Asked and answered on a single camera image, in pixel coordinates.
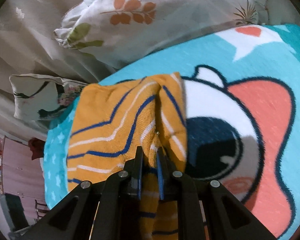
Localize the beige bed sheet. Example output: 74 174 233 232
0 0 114 140

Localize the dark metal chair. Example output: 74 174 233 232
34 199 50 220

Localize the bird print white pillow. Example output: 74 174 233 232
9 74 87 121

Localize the dark red cloth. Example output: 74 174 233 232
28 138 45 160

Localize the mustard striped knit sweater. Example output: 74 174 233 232
66 72 187 239

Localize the leaf print white pillow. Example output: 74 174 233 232
54 0 268 69

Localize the turquoise cartoon fleece blanket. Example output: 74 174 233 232
43 24 300 239

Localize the pink wardrobe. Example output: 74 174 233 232
0 135 44 237

